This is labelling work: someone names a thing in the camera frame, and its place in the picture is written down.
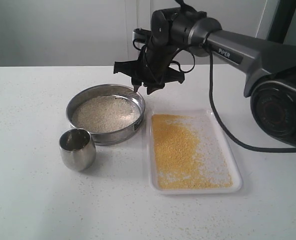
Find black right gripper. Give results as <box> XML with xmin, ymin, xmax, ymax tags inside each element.
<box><xmin>113</xmin><ymin>46</ymin><xmax>185</xmax><ymax>95</ymax></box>

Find round stainless steel sieve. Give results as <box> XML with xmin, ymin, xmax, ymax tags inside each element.
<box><xmin>66</xmin><ymin>84</ymin><xmax>146</xmax><ymax>146</ymax></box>

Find stainless steel cup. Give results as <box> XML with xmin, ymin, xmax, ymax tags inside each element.
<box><xmin>59</xmin><ymin>128</ymin><xmax>96</xmax><ymax>172</ymax></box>

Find yellow and white grains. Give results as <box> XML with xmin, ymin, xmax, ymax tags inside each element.
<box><xmin>72</xmin><ymin>95</ymin><xmax>140</xmax><ymax>133</ymax></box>

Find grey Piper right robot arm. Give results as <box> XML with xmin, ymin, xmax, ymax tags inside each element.
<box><xmin>114</xmin><ymin>0</ymin><xmax>296</xmax><ymax>153</ymax></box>

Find clear square glass tray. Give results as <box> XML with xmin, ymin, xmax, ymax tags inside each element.
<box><xmin>146</xmin><ymin>108</ymin><xmax>244</xmax><ymax>196</ymax></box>

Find fine yellow millet grains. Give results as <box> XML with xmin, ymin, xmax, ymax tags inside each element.
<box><xmin>152</xmin><ymin>114</ymin><xmax>233</xmax><ymax>190</ymax></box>

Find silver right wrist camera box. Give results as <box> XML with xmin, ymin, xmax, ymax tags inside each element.
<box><xmin>132</xmin><ymin>28</ymin><xmax>151</xmax><ymax>44</ymax></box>

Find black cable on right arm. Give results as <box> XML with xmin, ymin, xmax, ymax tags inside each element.
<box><xmin>132</xmin><ymin>37</ymin><xmax>296</xmax><ymax>153</ymax></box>

